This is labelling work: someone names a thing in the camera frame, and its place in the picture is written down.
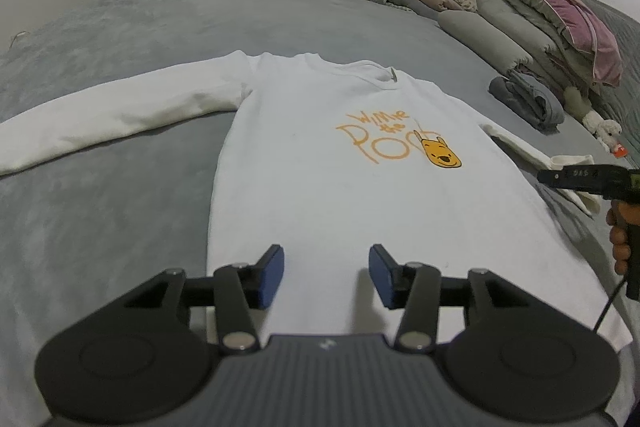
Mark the grey bed blanket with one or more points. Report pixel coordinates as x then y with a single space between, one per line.
125 207

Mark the white plush toy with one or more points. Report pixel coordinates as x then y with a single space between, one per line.
597 124

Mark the beige folded quilts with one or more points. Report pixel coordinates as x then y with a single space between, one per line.
520 22

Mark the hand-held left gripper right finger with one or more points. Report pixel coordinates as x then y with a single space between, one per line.
382 277

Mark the beige bolster pillow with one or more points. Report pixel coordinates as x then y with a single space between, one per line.
480 34

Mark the person's right hand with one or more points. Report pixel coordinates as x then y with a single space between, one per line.
620 247

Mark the grey folded garment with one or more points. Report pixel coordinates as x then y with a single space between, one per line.
530 102

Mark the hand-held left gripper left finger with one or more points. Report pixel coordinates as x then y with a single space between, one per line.
271 277

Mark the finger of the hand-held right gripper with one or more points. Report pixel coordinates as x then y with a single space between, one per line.
580 179

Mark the small orange object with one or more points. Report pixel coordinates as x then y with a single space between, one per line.
620 151

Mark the white printed sweatshirt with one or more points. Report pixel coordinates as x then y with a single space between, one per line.
325 187

